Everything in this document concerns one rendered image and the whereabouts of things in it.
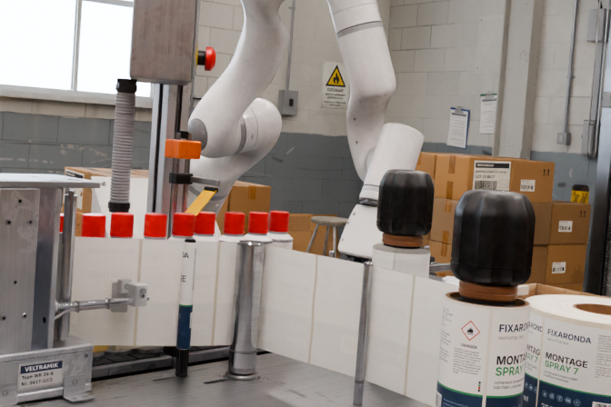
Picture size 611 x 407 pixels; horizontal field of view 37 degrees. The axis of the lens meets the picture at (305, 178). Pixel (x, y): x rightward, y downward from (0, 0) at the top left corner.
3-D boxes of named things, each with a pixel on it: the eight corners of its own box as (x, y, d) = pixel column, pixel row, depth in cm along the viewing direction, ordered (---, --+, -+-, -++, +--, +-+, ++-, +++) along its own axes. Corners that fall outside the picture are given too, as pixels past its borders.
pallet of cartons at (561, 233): (446, 362, 506) (464, 156, 500) (353, 328, 575) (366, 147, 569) (585, 345, 575) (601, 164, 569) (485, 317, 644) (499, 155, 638)
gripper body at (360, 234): (348, 193, 173) (331, 249, 171) (389, 199, 166) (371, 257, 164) (372, 207, 178) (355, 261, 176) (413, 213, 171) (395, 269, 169)
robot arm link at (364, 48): (316, 45, 183) (354, 193, 183) (346, 26, 168) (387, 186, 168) (356, 37, 186) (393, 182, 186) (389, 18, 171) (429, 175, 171)
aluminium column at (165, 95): (152, 354, 153) (177, -47, 150) (136, 348, 157) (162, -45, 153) (174, 351, 157) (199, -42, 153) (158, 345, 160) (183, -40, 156)
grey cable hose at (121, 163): (115, 213, 141) (124, 77, 140) (103, 211, 144) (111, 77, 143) (134, 213, 144) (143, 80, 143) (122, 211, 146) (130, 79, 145)
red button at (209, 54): (197, 44, 139) (216, 45, 140) (196, 46, 143) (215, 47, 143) (195, 69, 139) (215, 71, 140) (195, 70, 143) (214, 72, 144)
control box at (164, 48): (128, 77, 136) (135, -52, 135) (131, 82, 153) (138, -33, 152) (196, 83, 138) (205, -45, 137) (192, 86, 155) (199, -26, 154)
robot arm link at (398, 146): (355, 186, 176) (374, 183, 168) (375, 124, 179) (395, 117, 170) (392, 202, 179) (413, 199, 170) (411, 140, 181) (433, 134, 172)
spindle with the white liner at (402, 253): (395, 382, 128) (412, 172, 127) (349, 368, 135) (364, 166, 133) (435, 374, 134) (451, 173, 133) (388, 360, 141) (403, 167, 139)
